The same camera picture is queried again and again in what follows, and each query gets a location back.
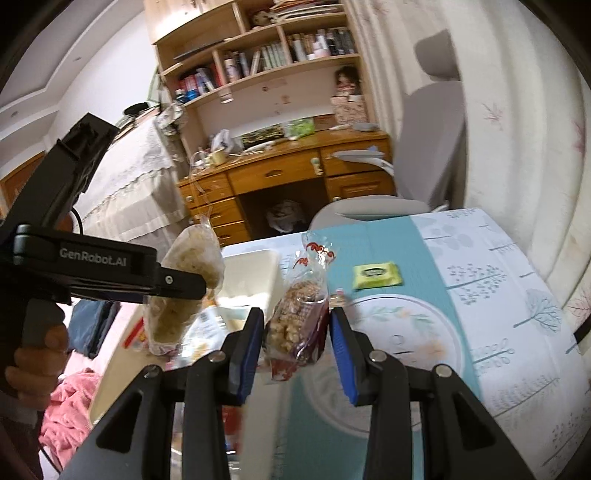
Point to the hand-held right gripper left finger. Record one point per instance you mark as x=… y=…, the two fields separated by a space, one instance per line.
x=247 y=364

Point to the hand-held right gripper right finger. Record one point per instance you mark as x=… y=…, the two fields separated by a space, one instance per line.
x=344 y=360

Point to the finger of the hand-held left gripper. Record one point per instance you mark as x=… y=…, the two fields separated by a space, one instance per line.
x=180 y=284

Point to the clear bag of puffed snack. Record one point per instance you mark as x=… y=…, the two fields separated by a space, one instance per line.
x=194 y=254

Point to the clear bag of nut brittle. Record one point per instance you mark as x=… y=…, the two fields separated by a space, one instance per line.
x=295 y=314

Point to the white plastic storage box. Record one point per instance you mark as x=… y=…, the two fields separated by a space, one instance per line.
x=249 y=277

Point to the person's left forearm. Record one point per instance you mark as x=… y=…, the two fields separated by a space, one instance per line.
x=18 y=438

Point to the person's left hand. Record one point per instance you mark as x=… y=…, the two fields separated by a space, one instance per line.
x=37 y=374

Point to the wooden door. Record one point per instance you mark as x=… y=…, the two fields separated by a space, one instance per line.
x=18 y=184

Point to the dark blue cloth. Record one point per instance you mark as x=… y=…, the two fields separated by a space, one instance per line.
x=94 y=327

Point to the green wipes packet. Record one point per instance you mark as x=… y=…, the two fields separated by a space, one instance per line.
x=376 y=275

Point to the white lace cloth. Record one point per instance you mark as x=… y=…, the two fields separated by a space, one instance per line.
x=134 y=175

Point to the plastic bag under desk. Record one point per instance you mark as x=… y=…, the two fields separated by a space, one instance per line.
x=284 y=214

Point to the cream mug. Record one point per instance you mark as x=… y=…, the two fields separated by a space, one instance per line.
x=217 y=158

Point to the pink blanket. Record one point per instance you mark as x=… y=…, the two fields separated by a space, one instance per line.
x=69 y=406

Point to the white plastic bag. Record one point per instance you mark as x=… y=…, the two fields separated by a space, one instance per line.
x=226 y=141

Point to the patterned cloth bag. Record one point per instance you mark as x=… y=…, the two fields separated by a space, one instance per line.
x=171 y=117

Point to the dark patterned box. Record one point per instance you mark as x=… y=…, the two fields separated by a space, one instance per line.
x=263 y=134

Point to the black object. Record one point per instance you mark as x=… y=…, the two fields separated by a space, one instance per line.
x=136 y=109

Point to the wooden bookshelf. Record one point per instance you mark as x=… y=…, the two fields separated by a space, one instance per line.
x=258 y=106

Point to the grey office chair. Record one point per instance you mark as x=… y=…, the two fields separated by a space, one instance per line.
x=429 y=138

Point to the floral gift box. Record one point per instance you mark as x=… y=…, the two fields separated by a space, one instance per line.
x=349 y=110

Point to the row of books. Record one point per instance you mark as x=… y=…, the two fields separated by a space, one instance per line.
x=277 y=55

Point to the doll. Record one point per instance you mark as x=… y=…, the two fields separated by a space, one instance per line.
x=346 y=81

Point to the white floral curtain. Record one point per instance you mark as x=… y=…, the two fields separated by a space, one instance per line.
x=508 y=115

